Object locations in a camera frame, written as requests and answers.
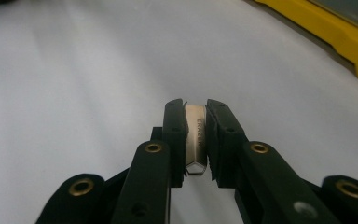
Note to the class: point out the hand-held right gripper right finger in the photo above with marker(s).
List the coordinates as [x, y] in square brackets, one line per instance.
[223, 146]

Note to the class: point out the yellow black drawer organizer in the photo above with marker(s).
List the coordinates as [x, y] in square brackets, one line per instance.
[338, 34]

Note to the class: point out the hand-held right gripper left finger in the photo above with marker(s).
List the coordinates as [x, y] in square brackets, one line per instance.
[175, 140]

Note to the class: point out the white eraser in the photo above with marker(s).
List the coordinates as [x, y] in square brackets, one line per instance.
[195, 137]

